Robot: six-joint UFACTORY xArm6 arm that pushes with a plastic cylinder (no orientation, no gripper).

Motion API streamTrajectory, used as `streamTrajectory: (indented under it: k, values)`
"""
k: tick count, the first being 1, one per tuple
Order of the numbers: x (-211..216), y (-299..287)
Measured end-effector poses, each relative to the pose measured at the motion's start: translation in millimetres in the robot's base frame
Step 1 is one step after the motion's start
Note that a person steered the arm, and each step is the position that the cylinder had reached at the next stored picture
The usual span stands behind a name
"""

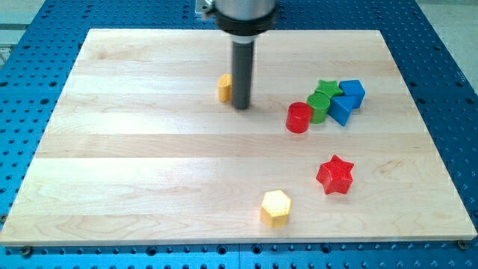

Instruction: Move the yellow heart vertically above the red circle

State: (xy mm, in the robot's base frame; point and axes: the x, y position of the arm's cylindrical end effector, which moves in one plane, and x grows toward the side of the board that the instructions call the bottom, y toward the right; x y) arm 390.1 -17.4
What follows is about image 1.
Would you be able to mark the yellow heart block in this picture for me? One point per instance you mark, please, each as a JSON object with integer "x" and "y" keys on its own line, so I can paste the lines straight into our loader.
{"x": 224, "y": 86}

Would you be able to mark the green star block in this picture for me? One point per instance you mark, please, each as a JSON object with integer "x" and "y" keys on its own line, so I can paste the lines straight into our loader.
{"x": 330, "y": 88}

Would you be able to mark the light wooden board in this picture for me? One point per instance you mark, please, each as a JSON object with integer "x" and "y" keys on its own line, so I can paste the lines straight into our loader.
{"x": 139, "y": 150}

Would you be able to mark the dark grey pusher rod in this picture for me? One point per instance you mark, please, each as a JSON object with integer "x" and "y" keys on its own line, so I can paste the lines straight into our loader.
{"x": 242, "y": 64}

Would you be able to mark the green cylinder block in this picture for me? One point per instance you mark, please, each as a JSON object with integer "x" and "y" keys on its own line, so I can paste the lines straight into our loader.
{"x": 319, "y": 103}

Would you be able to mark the red star block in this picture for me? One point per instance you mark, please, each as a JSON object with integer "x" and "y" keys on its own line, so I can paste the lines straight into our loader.
{"x": 335, "y": 175}

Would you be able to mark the red cylinder block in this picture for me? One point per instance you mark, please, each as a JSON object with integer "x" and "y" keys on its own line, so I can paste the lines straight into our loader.
{"x": 298, "y": 118}

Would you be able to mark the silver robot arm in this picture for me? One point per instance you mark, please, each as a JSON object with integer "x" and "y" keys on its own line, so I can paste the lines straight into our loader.
{"x": 242, "y": 20}

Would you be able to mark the blue triangle block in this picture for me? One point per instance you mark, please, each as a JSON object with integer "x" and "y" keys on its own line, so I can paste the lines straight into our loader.
{"x": 341, "y": 108}

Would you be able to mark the yellow hexagon block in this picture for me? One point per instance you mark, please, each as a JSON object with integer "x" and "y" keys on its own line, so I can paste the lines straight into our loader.
{"x": 275, "y": 209}

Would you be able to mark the blue cube block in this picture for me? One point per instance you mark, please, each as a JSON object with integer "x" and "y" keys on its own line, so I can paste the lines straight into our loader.
{"x": 353, "y": 88}

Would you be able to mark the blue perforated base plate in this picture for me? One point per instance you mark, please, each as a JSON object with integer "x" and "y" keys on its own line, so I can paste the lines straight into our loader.
{"x": 36, "y": 71}

